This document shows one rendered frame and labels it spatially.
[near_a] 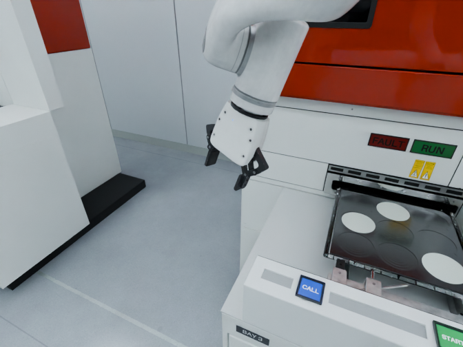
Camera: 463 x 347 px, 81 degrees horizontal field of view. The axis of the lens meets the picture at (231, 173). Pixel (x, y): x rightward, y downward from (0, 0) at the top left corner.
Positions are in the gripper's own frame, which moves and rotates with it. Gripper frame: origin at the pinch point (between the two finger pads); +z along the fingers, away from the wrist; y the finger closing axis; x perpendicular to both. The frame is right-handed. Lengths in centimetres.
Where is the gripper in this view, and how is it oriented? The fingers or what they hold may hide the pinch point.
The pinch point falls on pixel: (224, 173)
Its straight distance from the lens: 59.2
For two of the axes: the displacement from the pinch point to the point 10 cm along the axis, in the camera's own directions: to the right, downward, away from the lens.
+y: 7.0, 5.6, -4.3
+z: -3.2, 7.9, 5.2
